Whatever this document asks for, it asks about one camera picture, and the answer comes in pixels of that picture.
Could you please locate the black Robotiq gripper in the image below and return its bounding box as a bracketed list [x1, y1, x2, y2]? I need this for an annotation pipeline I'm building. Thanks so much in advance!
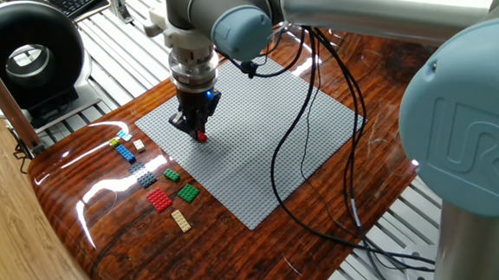
[165, 84, 225, 141]

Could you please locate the grey Lego baseplate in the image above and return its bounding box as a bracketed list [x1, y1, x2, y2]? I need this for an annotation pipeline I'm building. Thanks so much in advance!
[130, 50, 372, 238]

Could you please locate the small green Lego brick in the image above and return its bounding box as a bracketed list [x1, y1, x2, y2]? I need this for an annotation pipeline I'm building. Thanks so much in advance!
[162, 167, 182, 184]

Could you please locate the green square Lego plate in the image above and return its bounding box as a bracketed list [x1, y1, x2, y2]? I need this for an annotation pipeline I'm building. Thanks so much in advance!
[176, 181, 201, 205]

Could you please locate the blue Lego brick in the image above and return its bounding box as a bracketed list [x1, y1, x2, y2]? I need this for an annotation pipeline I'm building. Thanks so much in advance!
[114, 143, 137, 166]

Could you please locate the dark grey Lego plate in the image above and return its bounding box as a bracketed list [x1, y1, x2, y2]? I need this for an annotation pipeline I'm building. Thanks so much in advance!
[127, 160, 159, 191]

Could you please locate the red square Lego plate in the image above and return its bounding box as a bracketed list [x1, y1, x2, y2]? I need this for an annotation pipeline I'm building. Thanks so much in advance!
[145, 186, 175, 214]

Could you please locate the tan Lego plate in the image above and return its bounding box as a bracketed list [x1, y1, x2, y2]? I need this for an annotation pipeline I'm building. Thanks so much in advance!
[170, 207, 192, 234]

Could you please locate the glossy wood-grain mat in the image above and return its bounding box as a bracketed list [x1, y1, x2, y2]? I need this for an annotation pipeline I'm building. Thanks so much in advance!
[19, 13, 454, 280]

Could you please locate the black keyboard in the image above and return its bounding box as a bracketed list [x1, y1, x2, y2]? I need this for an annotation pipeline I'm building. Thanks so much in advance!
[45, 0, 111, 21]

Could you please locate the aluminium mounting plate with bolts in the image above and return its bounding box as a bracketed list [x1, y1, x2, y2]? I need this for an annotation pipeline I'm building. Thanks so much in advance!
[401, 244, 439, 280]

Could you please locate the black cable with moulded plug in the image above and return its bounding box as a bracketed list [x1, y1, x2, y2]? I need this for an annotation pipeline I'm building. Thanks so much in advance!
[215, 25, 310, 82]

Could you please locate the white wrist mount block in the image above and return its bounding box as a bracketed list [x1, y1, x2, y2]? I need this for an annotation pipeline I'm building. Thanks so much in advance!
[141, 0, 219, 55]

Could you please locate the thick black cable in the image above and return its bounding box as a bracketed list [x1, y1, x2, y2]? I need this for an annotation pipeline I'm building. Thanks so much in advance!
[260, 20, 437, 280]

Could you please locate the thin black cable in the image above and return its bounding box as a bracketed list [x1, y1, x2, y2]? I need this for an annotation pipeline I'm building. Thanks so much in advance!
[290, 42, 370, 251]

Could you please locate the aluminium profile bracket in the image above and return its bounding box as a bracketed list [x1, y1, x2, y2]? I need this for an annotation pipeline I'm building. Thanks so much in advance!
[107, 0, 135, 26]

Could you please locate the black power cord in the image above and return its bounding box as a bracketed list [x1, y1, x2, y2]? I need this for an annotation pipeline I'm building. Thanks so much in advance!
[11, 127, 36, 176]

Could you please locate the black cable with grey sleeve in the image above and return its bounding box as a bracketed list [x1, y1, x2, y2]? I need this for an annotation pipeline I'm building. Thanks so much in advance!
[314, 21, 437, 280]

